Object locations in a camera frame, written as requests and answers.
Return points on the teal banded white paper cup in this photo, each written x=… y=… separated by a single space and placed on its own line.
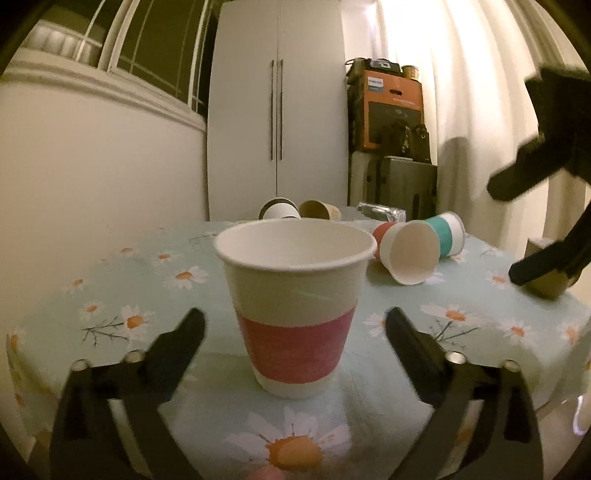
x=415 y=251

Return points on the red paper cup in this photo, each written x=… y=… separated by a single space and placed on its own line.
x=382 y=235

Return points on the small printed cup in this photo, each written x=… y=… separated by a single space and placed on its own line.
x=411 y=72

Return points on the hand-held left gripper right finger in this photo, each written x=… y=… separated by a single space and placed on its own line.
x=406 y=334

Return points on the cream curtain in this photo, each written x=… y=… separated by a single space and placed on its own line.
x=480 y=92

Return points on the black bag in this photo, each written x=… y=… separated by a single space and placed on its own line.
x=408 y=138

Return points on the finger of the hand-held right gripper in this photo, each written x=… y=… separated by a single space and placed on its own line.
x=512 y=182
x=531 y=272

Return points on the white cup with dark inside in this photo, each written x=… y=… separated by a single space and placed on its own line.
x=279 y=211

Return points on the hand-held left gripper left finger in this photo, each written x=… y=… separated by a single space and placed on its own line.
x=182 y=334

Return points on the brown paper cup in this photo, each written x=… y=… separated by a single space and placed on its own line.
x=549 y=286
x=318 y=210

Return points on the daisy print tablecloth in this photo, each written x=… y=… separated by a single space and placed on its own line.
x=138 y=286

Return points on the pink banded white paper cup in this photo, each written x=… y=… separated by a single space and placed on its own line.
x=295 y=318

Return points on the clear plastic bottle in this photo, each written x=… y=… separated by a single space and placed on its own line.
x=381 y=211

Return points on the white wardrobe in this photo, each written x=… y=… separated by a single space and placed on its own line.
x=240 y=115

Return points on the orange cardboard box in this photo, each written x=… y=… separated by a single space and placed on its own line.
x=392 y=99

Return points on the grey suitcase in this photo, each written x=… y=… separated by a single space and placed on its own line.
x=406 y=184

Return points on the white framed window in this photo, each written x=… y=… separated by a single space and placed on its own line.
x=147 y=46

